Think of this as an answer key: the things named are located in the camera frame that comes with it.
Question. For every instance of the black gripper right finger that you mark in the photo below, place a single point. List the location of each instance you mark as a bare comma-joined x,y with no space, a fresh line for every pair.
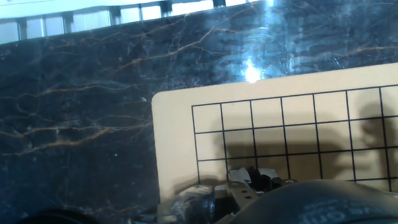
270,175

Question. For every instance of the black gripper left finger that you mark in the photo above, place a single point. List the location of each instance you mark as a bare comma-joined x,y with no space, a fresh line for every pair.
241,189

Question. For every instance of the tan go board mat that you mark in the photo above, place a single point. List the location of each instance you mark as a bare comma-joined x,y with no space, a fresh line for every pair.
280,112

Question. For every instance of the black round stone bowl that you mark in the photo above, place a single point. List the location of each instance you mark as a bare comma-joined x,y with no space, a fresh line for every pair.
56,219

